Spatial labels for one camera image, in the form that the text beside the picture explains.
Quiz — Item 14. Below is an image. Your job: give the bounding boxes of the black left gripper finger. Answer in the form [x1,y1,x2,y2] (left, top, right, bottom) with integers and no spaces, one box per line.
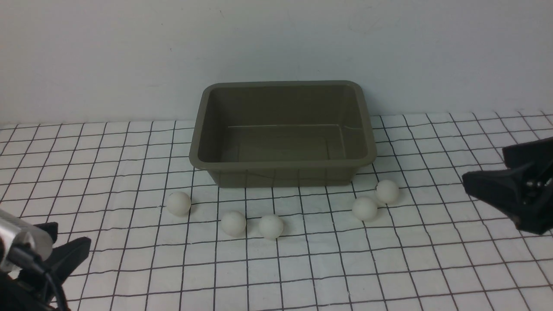
[34,222,58,242]
[45,238,92,283]

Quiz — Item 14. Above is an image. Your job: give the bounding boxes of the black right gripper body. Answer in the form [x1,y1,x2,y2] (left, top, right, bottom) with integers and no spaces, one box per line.
[514,161,553,235]

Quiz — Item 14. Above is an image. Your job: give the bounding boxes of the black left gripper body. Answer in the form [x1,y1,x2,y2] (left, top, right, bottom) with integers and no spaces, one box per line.
[0,272,69,311]

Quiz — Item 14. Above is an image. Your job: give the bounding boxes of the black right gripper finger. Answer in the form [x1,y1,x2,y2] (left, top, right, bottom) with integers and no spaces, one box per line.
[502,137,553,168]
[461,163,537,216]

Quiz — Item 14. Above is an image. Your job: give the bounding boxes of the white ping-pong ball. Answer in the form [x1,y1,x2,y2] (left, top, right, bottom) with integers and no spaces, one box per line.
[166,191,192,217]
[257,214,284,240]
[352,197,378,221]
[375,180,400,205]
[220,211,247,238]

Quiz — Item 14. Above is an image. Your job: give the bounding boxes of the white checkered tablecloth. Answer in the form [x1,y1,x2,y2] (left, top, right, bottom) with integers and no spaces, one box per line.
[0,110,553,311]

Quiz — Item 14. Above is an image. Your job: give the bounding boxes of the olive plastic bin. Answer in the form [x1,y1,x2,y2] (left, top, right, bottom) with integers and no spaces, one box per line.
[188,80,378,188]

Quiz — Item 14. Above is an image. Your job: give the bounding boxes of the black left camera cable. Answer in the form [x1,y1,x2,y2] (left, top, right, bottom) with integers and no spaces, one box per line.
[9,246,72,311]

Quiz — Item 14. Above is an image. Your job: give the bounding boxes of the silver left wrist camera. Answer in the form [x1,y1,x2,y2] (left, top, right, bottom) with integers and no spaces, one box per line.
[0,210,53,273]

